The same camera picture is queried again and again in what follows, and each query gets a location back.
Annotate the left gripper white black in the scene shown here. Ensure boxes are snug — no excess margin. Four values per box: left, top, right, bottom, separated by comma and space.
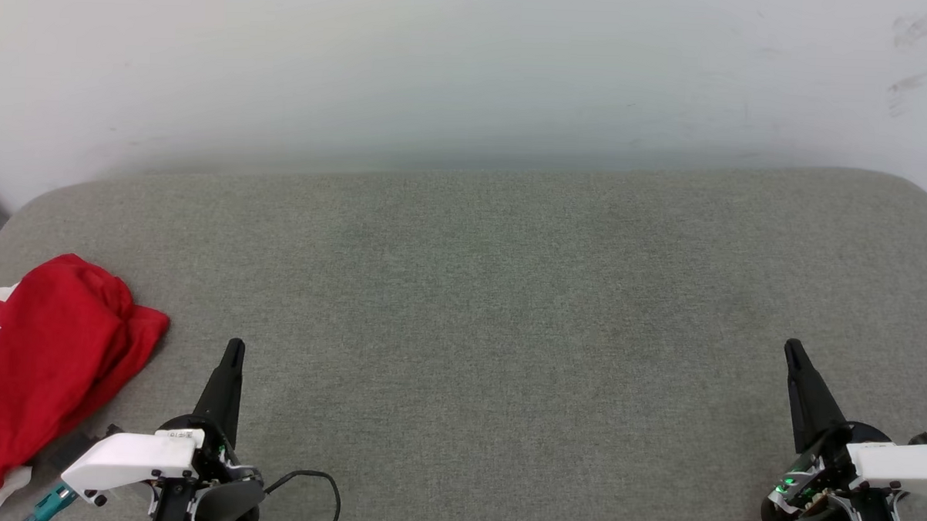
59, 333, 255, 521

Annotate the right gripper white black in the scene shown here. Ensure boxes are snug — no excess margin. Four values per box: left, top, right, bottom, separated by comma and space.
761, 338, 927, 521

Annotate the red white-trimmed jersey shirt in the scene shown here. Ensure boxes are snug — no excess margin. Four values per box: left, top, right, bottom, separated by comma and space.
0, 251, 173, 521

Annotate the grey fabric sofa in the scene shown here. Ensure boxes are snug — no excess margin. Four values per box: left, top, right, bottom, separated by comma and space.
0, 138, 927, 521

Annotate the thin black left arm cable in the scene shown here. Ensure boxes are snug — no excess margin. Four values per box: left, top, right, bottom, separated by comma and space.
264, 468, 343, 521

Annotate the teal left camera cable connector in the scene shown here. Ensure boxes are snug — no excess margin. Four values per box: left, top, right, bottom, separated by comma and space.
24, 482, 79, 521

